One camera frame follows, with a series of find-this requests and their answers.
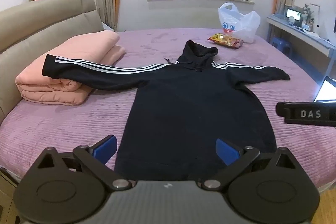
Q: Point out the white picture board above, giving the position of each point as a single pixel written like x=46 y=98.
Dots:
x=316 y=10

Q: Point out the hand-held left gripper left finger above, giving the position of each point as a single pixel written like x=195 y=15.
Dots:
x=106 y=148

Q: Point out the white desk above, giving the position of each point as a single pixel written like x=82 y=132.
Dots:
x=304 y=35

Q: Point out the small tablet screen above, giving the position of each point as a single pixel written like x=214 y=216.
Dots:
x=294 y=14

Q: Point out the purple bed cover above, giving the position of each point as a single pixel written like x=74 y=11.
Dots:
x=65 y=129

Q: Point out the folded pink blanket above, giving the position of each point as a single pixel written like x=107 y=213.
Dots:
x=65 y=56

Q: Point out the black hoodie with white stripes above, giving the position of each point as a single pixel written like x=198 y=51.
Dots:
x=191 y=108

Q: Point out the blue plastic stool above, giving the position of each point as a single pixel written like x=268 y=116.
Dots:
x=282 y=45

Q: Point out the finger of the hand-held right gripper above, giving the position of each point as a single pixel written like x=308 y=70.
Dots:
x=287 y=109

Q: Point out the potted flower plant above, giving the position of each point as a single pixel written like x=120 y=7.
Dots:
x=307 y=12

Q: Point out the red and yellow snack packet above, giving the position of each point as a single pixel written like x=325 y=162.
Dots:
x=225 y=40

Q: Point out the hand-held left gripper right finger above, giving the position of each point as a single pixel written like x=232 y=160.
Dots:
x=225 y=150

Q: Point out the white plastic bag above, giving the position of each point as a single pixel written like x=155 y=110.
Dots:
x=246 y=24

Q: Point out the beige bed headboard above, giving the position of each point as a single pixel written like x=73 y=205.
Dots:
x=34 y=22

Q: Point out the open laptop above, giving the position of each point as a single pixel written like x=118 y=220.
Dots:
x=326 y=91

